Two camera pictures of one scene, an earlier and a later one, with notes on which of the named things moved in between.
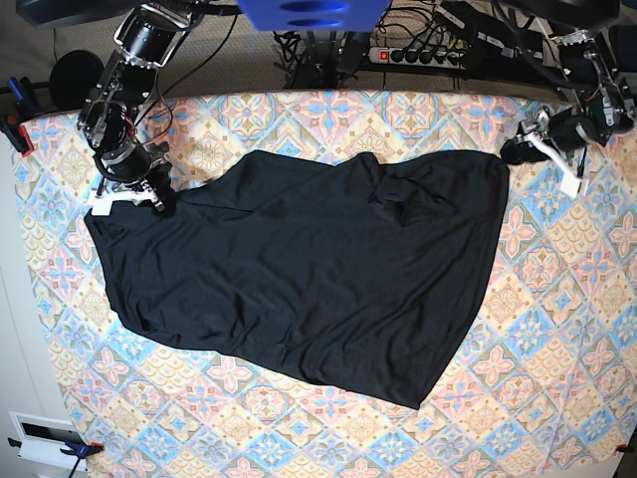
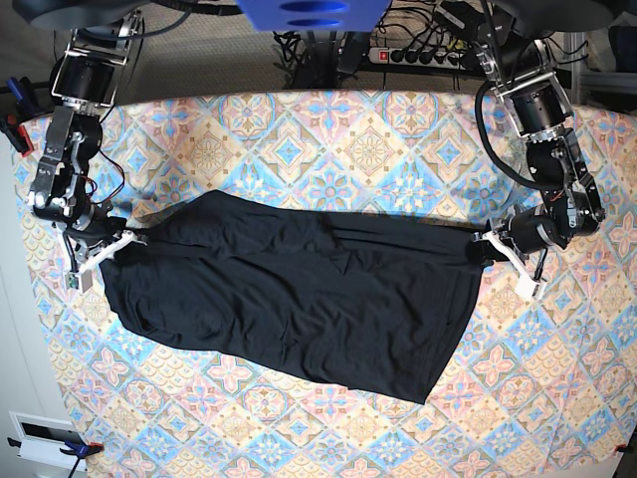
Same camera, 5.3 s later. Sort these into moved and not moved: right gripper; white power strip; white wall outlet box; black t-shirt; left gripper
Moved: left gripper; black t-shirt; right gripper
Not moved: white wall outlet box; white power strip
